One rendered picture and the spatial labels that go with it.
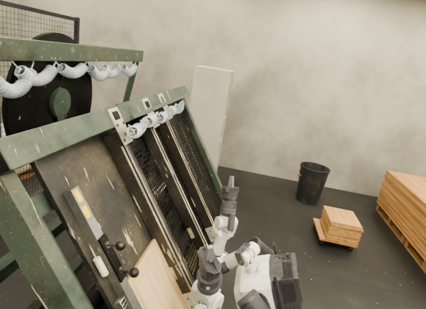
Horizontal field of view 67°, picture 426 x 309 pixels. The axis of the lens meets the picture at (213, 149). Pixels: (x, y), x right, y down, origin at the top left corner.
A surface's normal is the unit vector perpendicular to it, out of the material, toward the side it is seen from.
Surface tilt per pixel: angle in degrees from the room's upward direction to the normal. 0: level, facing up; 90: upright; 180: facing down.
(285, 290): 90
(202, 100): 90
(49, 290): 90
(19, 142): 58
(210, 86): 90
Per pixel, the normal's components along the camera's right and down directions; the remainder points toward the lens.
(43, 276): -0.16, 0.26
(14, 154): 0.91, -0.34
